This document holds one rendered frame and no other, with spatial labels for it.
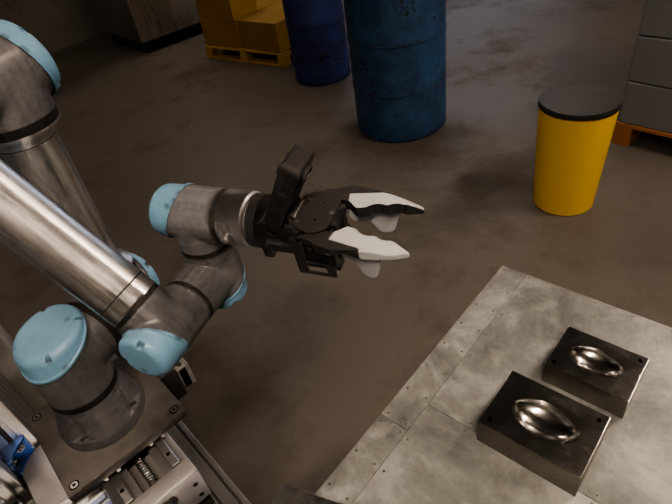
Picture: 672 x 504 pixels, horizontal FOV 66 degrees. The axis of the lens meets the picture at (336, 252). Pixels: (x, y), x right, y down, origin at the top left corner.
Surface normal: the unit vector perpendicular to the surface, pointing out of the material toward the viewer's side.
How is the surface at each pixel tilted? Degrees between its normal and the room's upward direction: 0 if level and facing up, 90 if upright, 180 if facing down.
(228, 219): 57
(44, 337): 8
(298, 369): 0
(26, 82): 90
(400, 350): 0
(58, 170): 90
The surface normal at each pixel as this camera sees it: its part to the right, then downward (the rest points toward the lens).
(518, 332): -0.14, -0.76
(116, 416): 0.73, 0.04
